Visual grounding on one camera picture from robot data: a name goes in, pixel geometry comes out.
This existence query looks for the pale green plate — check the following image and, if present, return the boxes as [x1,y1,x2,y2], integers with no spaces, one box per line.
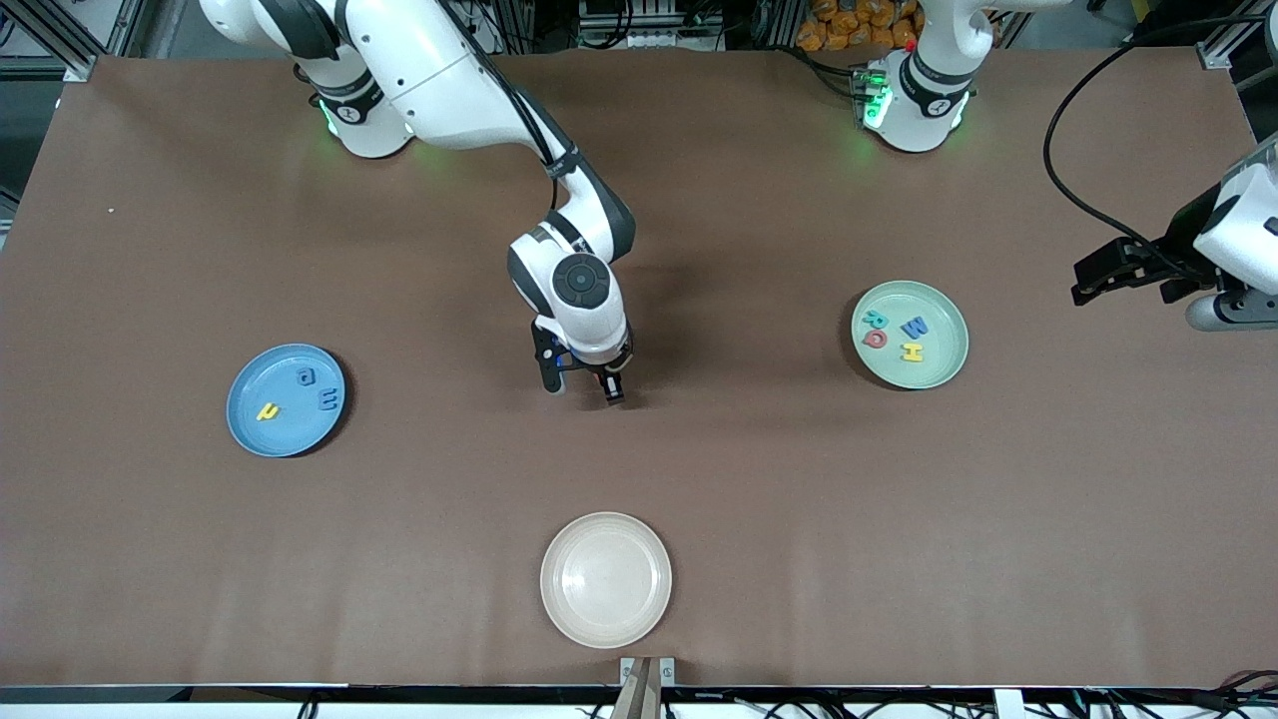
[851,280,969,390]

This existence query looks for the beige plate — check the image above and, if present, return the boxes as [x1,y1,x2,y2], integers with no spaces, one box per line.
[540,511,673,649]

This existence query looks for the blue plate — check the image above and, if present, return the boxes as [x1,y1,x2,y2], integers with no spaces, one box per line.
[226,345,348,458]

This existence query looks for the grey electronics rack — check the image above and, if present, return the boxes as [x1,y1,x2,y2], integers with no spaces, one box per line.
[577,0,727,51]

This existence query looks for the orange snack packets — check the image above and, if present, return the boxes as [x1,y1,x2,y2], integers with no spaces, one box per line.
[796,0,925,53]

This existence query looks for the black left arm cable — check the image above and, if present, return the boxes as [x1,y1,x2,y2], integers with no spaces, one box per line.
[1042,15,1278,286]

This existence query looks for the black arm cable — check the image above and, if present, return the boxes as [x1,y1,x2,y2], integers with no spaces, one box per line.
[1042,15,1278,286]
[439,0,582,216]

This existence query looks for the aluminium frame profile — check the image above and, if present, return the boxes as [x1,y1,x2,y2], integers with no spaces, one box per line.
[0,0,151,81]
[1196,0,1278,73]

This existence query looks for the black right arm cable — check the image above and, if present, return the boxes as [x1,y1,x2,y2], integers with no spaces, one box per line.
[439,0,582,216]

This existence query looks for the metal mounting bracket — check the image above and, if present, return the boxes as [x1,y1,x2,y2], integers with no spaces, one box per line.
[619,656,677,688]

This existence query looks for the beige camera post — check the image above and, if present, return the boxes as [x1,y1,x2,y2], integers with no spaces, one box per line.
[611,659,662,719]

